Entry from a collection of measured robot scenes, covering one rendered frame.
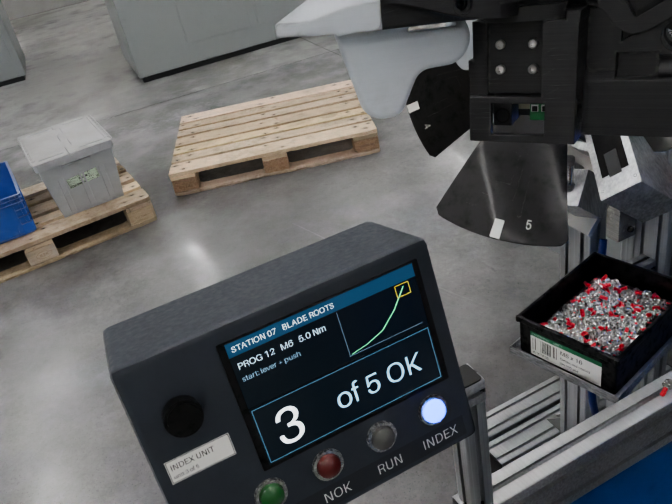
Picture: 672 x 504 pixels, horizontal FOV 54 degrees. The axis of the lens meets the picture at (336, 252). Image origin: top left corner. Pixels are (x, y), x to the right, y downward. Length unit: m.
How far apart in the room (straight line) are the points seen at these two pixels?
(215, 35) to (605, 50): 6.21
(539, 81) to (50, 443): 2.31
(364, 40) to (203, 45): 6.18
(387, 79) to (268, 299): 0.22
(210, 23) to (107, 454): 4.78
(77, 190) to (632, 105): 3.44
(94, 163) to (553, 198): 2.83
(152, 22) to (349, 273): 5.94
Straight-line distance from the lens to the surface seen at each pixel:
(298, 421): 0.53
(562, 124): 0.34
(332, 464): 0.55
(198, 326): 0.50
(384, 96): 0.33
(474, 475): 0.78
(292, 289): 0.50
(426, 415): 0.57
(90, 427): 2.49
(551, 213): 1.14
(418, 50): 0.33
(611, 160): 1.17
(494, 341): 2.35
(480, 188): 1.15
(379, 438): 0.55
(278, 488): 0.54
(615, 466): 0.96
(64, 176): 3.63
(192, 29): 6.45
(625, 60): 0.35
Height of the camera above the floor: 1.53
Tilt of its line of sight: 31 degrees down
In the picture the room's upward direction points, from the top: 12 degrees counter-clockwise
